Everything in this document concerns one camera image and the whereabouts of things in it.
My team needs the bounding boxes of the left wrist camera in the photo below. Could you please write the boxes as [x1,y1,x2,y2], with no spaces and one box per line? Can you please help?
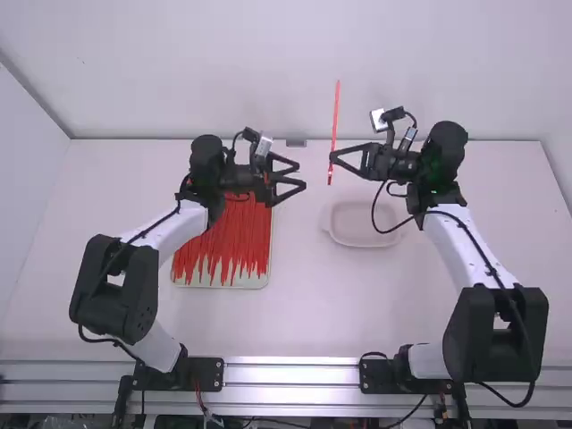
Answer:
[248,132,275,159]

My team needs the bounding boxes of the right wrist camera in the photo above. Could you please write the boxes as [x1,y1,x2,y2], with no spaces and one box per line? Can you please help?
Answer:
[368,105,406,134]

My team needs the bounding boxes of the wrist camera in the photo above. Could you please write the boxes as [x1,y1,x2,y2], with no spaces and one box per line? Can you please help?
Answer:
[248,132,275,159]
[368,105,406,134]

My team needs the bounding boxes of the silver rails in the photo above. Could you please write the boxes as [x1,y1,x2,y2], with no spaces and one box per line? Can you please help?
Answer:
[0,355,572,422]

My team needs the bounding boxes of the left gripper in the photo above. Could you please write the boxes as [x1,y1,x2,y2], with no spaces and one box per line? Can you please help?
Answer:
[222,150,309,209]

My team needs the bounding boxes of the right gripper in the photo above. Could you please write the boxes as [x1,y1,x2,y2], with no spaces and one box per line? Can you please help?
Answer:
[328,141,422,182]

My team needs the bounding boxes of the black cable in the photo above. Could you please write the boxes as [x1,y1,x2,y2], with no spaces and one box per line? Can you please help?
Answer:
[370,178,424,236]
[77,323,136,359]
[464,377,538,409]

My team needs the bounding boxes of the pale tray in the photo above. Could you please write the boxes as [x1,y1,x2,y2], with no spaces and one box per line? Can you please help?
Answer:
[170,189,275,290]

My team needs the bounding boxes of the white dish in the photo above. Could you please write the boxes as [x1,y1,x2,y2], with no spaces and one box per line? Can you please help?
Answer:
[317,200,402,249]

